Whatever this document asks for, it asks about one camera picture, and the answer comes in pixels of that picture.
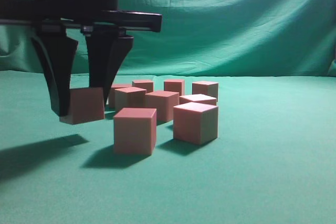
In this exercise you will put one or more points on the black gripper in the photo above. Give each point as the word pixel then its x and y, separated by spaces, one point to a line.
pixel 107 42

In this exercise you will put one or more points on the column cube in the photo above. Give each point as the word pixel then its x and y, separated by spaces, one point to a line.
pixel 135 131
pixel 86 105
pixel 131 97
pixel 198 98

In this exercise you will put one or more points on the placed cube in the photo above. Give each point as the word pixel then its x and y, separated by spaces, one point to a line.
pixel 144 84
pixel 175 85
pixel 208 88

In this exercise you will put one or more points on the carried cube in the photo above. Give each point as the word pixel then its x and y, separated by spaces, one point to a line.
pixel 195 123
pixel 163 102

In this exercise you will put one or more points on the green backdrop cloth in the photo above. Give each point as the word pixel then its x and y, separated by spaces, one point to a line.
pixel 235 38

